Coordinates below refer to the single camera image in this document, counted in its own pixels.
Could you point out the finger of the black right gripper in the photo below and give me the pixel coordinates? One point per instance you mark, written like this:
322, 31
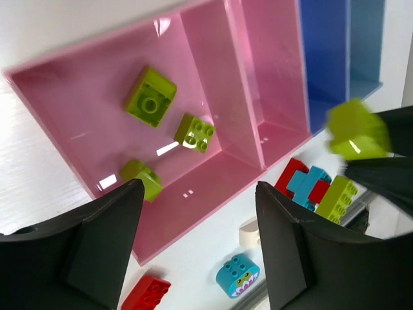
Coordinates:
391, 177

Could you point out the teal lego brick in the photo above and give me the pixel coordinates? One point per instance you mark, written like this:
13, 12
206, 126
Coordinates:
301, 185

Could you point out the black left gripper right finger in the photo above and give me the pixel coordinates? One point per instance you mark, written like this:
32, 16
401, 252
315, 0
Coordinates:
388, 265

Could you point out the teal oval monster brick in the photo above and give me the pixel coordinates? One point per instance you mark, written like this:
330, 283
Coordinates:
237, 275

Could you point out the small pink bin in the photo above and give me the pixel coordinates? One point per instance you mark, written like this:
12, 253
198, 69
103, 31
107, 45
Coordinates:
270, 43

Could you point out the large pink bin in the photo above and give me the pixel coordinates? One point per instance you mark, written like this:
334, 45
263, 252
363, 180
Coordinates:
78, 95

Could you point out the red lego base brick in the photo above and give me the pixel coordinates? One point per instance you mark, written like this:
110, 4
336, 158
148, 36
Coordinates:
293, 165

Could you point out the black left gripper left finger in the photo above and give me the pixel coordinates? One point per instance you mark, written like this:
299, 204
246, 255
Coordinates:
76, 260

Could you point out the white lego brick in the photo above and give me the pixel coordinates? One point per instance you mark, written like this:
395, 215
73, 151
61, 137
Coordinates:
249, 237

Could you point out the light blue bin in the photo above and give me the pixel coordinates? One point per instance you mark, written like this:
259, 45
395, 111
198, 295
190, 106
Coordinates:
366, 39

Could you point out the red flat lego brick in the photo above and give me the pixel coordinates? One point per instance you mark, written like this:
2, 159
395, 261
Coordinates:
146, 294

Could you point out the green 2x4 lego brick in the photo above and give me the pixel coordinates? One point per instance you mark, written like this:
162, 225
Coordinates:
338, 197

